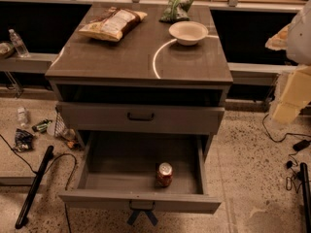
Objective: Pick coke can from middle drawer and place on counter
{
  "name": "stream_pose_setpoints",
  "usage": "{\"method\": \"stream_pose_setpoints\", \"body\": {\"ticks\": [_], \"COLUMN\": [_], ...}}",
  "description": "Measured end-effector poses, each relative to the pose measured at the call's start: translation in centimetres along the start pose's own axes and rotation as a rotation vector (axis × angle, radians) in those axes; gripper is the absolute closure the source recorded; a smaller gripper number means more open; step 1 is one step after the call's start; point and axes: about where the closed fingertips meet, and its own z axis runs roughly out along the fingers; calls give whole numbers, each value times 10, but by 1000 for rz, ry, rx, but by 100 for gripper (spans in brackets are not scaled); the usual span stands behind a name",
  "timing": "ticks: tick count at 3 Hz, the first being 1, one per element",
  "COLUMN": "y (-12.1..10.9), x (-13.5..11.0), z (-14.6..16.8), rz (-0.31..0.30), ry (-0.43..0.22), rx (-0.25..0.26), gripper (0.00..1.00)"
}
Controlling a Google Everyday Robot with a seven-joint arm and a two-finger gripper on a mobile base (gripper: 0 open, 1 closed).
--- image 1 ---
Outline green snack bag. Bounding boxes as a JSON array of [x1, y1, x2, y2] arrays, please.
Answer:
[[159, 0, 194, 23]]

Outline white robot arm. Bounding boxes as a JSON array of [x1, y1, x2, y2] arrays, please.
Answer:
[[265, 9, 311, 125]]

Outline black power adapter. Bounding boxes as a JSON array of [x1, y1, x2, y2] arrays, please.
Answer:
[[293, 140, 311, 151]]

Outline brown chip bag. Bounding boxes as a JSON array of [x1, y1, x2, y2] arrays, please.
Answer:
[[79, 7, 147, 42]]

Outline black cable left floor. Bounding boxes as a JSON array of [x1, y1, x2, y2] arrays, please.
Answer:
[[0, 133, 79, 233]]

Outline green can on floor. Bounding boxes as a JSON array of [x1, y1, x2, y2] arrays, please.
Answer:
[[32, 119, 52, 133]]

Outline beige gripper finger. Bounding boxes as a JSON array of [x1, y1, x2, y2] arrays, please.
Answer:
[[265, 25, 289, 50], [269, 65, 311, 124]]

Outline black post right edge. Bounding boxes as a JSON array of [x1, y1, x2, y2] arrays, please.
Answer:
[[299, 162, 311, 233]]

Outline open grey lower drawer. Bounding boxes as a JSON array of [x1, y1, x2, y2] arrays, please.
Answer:
[[59, 132, 221, 214]]

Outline wire mesh basket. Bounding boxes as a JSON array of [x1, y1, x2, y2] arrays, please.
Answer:
[[54, 113, 67, 137]]

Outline red coke can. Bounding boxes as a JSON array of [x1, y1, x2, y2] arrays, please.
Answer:
[[155, 162, 173, 187]]

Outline small bottle on floor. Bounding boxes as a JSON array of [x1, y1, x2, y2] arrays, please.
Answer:
[[17, 107, 28, 127]]

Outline black cable right floor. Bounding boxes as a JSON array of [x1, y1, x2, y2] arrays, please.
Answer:
[[261, 114, 311, 192]]

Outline grey drawer cabinet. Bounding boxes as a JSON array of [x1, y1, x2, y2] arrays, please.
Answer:
[[46, 4, 232, 148]]

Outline white bowl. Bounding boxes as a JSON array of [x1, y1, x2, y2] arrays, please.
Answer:
[[169, 21, 208, 46]]

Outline black bar on floor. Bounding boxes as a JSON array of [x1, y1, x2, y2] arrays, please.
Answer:
[[15, 146, 53, 229]]

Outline closed grey upper drawer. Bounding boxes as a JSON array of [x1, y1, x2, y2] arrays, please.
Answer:
[[56, 102, 225, 135]]

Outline dark crumpled snack bag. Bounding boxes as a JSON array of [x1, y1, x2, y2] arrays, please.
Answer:
[[15, 129, 34, 151]]

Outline dish on left shelf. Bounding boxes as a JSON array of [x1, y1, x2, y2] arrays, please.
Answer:
[[0, 42, 15, 59]]

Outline clear plastic water bottle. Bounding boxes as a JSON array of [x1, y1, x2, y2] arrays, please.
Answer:
[[9, 29, 29, 57]]

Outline black cable floor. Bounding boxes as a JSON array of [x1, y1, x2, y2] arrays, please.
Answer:
[[261, 114, 311, 192], [0, 133, 79, 233]]

